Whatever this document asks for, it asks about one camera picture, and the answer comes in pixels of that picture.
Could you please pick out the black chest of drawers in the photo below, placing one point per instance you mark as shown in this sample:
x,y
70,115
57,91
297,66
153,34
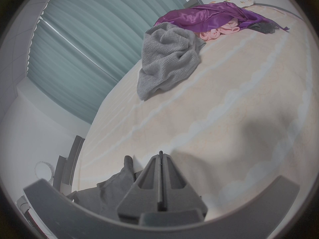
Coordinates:
x,y
72,158

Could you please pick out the blue-green curtain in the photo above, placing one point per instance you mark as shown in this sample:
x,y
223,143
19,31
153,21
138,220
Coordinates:
x,y
112,16
62,83

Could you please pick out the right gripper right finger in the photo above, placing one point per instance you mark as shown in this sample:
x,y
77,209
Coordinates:
x,y
189,203

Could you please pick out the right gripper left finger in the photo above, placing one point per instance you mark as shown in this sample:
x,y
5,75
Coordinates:
x,y
134,203

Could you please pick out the grey knit garment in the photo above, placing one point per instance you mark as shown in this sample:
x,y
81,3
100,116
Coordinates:
x,y
167,58

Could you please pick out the white printed pillow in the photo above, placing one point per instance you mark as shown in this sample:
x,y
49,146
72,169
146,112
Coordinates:
x,y
245,2

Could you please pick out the pink garment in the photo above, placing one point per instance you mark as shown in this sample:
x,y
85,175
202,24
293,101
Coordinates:
x,y
211,33

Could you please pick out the black dressing table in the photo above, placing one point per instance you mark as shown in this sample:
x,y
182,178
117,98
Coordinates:
x,y
59,170

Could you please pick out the purple satin garment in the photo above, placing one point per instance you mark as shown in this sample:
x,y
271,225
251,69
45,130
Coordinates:
x,y
194,16

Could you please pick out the round white mirror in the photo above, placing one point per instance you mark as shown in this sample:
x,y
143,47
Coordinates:
x,y
42,170

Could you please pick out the grey bedside table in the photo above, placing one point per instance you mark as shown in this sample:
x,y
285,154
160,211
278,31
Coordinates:
x,y
193,2

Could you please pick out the black T-shirt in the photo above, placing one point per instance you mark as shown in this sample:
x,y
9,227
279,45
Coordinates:
x,y
112,190

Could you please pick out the bed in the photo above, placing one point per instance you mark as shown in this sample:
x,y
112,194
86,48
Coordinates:
x,y
224,96

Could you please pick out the black lace garment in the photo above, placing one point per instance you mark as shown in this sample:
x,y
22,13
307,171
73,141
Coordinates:
x,y
266,28

